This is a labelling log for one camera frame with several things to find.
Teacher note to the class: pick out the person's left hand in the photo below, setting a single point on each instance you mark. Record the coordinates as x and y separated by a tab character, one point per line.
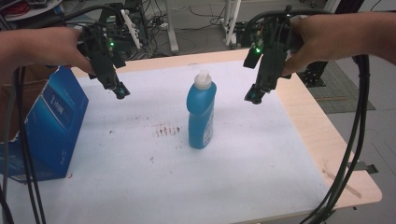
62	46

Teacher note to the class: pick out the blue bottle with white cap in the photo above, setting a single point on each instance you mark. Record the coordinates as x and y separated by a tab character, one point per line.
200	115

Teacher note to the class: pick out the grey floor mat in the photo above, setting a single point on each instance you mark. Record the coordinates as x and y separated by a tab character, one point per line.
342	93

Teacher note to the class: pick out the white stand leg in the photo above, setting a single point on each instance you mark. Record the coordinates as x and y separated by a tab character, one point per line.
232	25
172	28

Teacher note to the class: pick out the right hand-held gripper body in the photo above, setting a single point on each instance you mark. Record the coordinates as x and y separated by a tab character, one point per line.
274	56

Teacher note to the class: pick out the white table mat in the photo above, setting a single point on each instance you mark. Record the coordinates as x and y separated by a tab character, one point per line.
149	180

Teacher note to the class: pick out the white power strip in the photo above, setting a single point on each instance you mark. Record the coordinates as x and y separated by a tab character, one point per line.
160	24

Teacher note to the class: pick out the blue cardboard box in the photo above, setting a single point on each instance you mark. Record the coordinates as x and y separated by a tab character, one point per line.
53	124

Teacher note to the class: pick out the person's right hand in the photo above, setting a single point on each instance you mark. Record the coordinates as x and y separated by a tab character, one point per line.
314	40

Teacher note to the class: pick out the black metal stand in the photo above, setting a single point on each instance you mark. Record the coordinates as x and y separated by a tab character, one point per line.
316	73

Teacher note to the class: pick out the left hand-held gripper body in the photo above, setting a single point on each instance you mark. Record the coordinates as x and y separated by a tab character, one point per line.
99	59

